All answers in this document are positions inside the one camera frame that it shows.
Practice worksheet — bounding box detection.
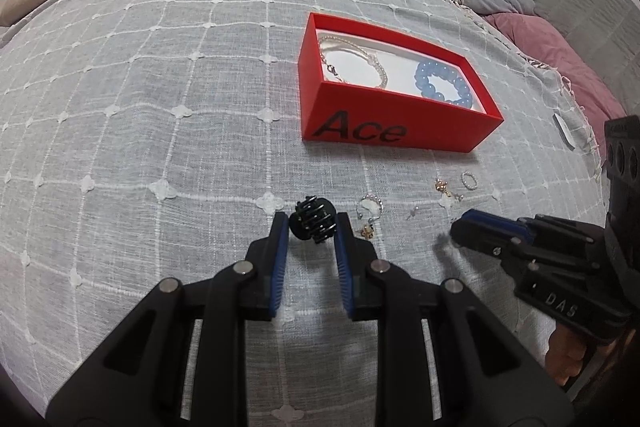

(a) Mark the pearl bracelet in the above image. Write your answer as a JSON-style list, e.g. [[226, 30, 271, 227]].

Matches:
[[317, 34, 392, 91]]

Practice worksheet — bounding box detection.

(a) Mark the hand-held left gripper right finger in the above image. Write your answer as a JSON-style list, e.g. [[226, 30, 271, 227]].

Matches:
[[333, 212, 576, 427]]

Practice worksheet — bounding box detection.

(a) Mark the blue bead bracelet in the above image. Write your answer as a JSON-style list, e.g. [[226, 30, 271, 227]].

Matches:
[[414, 61, 474, 110]]

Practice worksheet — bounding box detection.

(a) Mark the red cardboard box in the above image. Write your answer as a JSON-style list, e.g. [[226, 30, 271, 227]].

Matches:
[[298, 12, 504, 154]]

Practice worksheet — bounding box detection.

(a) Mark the white paper tag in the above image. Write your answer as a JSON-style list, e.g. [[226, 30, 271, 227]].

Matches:
[[553, 114, 576, 150]]

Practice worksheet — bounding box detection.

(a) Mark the pink pillow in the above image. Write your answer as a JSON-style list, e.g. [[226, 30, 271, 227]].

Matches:
[[482, 13, 629, 144]]

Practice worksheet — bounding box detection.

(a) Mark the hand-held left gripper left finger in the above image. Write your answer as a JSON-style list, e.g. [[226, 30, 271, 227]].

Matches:
[[47, 211, 291, 427]]

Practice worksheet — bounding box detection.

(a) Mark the black hair claw clip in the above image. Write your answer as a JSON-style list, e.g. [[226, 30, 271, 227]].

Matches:
[[289, 195, 337, 244]]

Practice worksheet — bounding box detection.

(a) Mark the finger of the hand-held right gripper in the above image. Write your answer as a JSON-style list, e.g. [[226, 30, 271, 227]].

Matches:
[[460, 208, 608, 258], [450, 219, 601, 285]]

